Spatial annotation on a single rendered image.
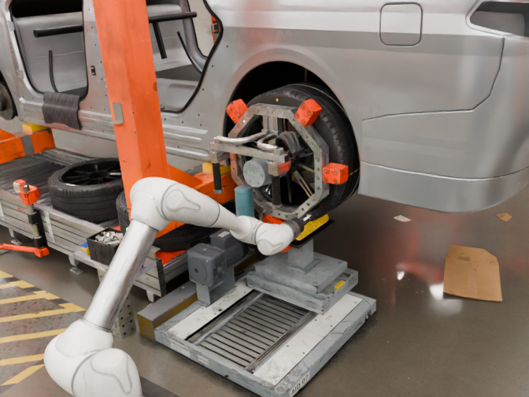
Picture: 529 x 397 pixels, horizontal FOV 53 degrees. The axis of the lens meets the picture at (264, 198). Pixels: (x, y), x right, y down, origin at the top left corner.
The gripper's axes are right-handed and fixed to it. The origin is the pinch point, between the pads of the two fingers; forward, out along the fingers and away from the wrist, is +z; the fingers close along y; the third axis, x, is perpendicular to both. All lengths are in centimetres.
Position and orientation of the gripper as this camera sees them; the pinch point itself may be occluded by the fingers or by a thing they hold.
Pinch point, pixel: (317, 212)
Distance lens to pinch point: 247.4
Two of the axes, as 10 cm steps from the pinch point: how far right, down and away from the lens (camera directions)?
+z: 6.1, -3.3, 7.1
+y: 5.2, -5.1, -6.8
